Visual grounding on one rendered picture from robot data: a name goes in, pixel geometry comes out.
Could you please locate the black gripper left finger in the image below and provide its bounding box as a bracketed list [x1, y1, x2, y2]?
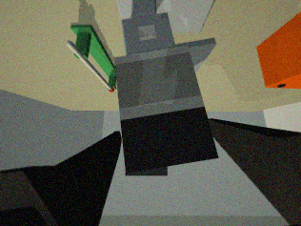
[0, 131, 122, 226]

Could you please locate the grey pin with red cap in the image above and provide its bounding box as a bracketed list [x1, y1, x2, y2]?
[67, 41, 114, 92]

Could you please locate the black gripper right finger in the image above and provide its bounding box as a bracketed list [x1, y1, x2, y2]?
[209, 118, 301, 225]

